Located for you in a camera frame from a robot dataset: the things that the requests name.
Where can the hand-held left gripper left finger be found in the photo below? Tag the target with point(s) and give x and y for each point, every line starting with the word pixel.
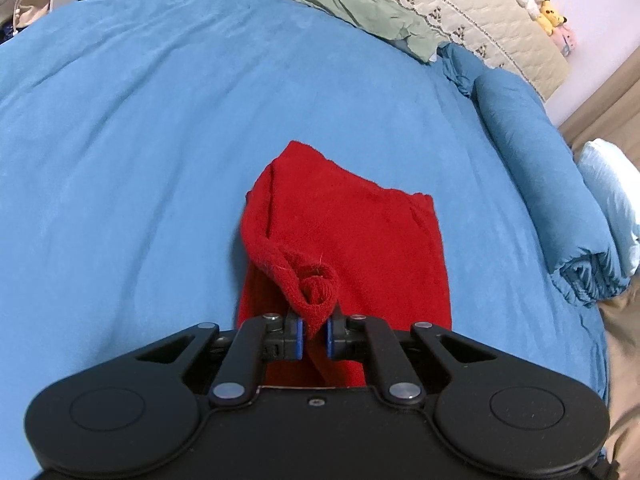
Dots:
pixel 299 340

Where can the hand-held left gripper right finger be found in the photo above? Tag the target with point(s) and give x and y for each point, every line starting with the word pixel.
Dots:
pixel 330 340

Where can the red knit sweater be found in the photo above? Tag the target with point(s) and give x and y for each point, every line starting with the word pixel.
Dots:
pixel 350 220

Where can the bed with blue sheet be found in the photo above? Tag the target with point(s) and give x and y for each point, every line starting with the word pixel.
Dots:
pixel 125 160

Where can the rolled blue duvet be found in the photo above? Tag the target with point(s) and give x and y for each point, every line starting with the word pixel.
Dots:
pixel 535 160

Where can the light blue pillow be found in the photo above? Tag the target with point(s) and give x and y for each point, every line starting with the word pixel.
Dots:
pixel 615 185

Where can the green pillow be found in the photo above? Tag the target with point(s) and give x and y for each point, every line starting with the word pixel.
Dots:
pixel 350 0

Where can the cream quilted headboard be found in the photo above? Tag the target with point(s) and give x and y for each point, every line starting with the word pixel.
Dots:
pixel 475 5

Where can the beige curtain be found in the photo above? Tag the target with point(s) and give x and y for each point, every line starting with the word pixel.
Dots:
pixel 605 95

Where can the pale pink plush toy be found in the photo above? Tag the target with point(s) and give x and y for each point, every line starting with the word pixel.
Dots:
pixel 566 40

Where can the yellow plush toy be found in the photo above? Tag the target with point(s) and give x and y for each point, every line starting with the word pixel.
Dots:
pixel 551 15

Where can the beige cloth bag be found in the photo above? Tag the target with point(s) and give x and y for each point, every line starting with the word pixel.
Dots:
pixel 31 2

